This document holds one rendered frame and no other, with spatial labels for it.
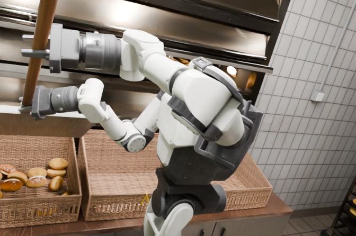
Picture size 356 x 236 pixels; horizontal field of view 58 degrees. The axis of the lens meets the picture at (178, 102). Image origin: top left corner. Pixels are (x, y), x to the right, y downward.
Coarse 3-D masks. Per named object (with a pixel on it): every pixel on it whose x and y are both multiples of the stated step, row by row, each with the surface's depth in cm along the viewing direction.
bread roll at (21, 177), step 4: (12, 172) 165; (16, 172) 165; (20, 172) 167; (8, 176) 163; (12, 176) 163; (16, 176) 164; (20, 176) 165; (24, 176) 166; (20, 180) 165; (24, 180) 166
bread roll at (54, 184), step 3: (57, 177) 170; (60, 177) 172; (51, 180) 168; (54, 180) 168; (57, 180) 169; (60, 180) 172; (63, 180) 174; (51, 183) 167; (54, 183) 167; (57, 183) 168; (60, 183) 171; (51, 186) 166; (54, 186) 166; (57, 186) 168; (60, 186) 171; (51, 189) 166; (54, 189) 166; (57, 189) 168
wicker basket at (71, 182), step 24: (0, 144) 168; (48, 144) 179; (72, 144) 175; (24, 168) 175; (72, 168) 171; (24, 192) 163; (48, 192) 167; (72, 192) 165; (0, 216) 143; (24, 216) 141; (48, 216) 146; (72, 216) 155
